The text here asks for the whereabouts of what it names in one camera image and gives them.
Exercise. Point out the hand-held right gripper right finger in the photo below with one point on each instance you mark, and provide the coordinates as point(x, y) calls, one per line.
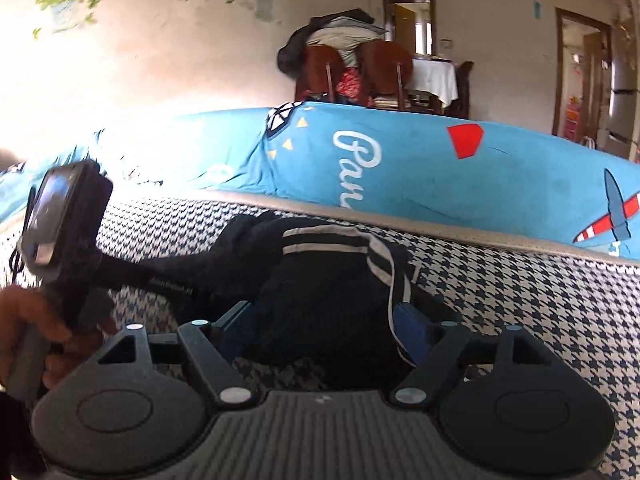
point(411, 335)

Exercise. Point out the silver refrigerator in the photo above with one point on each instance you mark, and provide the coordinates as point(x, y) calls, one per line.
point(622, 110)

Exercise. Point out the table with white tablecloth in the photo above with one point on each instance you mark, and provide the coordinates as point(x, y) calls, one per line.
point(435, 77)

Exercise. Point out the white wall switch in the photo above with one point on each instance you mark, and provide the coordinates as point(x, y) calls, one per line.
point(446, 44)

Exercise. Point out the person's left hand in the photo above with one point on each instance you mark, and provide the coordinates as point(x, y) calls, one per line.
point(35, 310)

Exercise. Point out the red patterned cloth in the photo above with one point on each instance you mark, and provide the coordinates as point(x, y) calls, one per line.
point(350, 85)

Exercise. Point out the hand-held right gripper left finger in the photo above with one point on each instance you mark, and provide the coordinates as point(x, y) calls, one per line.
point(232, 330)

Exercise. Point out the dark wooden chair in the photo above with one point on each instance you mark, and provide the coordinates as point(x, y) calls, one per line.
point(465, 90)

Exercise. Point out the grey and white clothes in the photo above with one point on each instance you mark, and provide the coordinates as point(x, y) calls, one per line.
point(340, 35)

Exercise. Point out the black jacket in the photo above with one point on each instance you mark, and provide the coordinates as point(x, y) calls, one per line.
point(292, 55)

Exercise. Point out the small blue wall sticker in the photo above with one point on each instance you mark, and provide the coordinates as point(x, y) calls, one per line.
point(537, 10)

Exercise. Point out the brown wooden chair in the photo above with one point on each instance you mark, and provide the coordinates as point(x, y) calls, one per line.
point(317, 67)
point(385, 67)

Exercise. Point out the black t-shirt red print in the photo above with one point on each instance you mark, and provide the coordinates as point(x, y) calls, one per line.
point(320, 300)

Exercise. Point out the wide wooden doorway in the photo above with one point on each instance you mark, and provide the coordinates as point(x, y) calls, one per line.
point(558, 75)

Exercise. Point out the houndstooth sofa seat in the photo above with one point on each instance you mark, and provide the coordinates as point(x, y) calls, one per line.
point(525, 300)

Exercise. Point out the blue printed sofa cover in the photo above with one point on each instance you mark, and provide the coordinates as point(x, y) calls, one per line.
point(425, 180)

